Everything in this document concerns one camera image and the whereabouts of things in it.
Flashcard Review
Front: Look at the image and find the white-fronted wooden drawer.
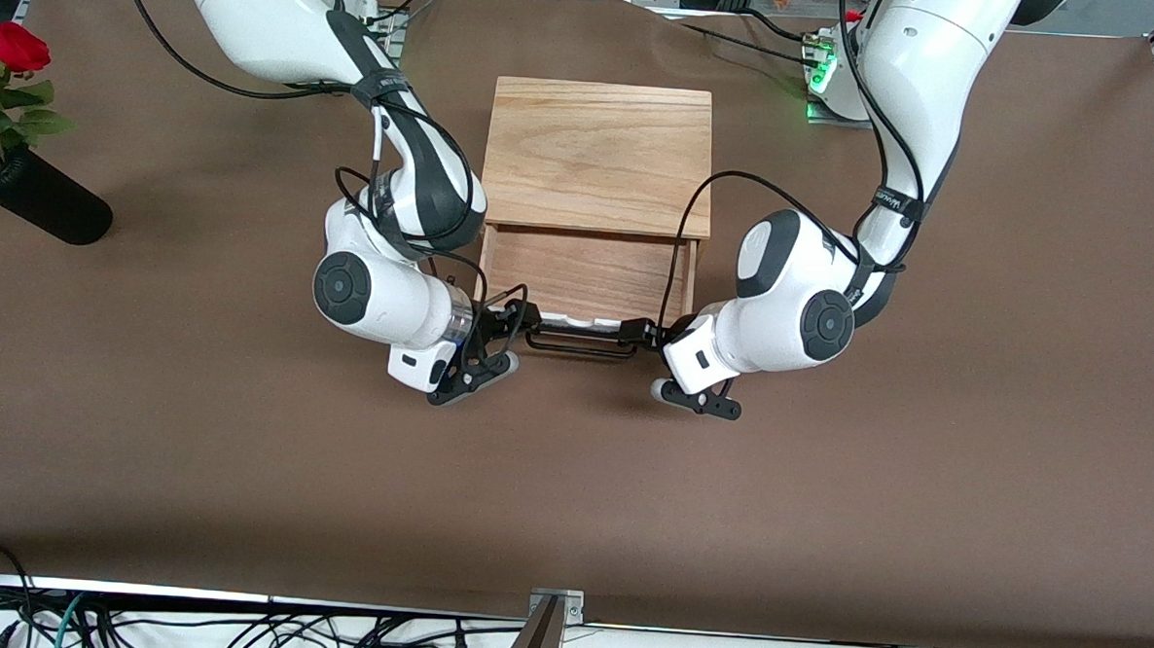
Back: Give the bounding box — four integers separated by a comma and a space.
476, 225, 699, 365

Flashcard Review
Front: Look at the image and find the wooden drawer cabinet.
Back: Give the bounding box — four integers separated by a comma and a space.
478, 76, 721, 269

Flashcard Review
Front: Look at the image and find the brown table mat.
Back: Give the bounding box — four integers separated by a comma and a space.
0, 0, 1154, 648

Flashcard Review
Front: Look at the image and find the red artificial rose bunch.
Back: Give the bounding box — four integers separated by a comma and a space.
0, 21, 81, 172

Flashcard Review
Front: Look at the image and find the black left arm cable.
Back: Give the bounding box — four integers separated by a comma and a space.
667, 0, 935, 345

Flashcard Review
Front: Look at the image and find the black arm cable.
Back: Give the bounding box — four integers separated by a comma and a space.
667, 0, 935, 345
102, 0, 545, 364

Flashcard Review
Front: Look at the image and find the small metal bracket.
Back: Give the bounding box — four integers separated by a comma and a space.
528, 587, 586, 626

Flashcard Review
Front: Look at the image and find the dark camera mount beam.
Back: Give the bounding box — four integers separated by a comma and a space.
496, 594, 564, 648

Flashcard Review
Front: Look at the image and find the black cable on mat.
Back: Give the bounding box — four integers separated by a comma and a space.
662, 18, 827, 65
740, 8, 833, 46

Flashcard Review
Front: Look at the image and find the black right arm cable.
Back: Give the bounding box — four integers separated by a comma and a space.
102, 0, 545, 364

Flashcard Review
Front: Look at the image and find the teal cable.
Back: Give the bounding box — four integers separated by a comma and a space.
50, 592, 89, 648

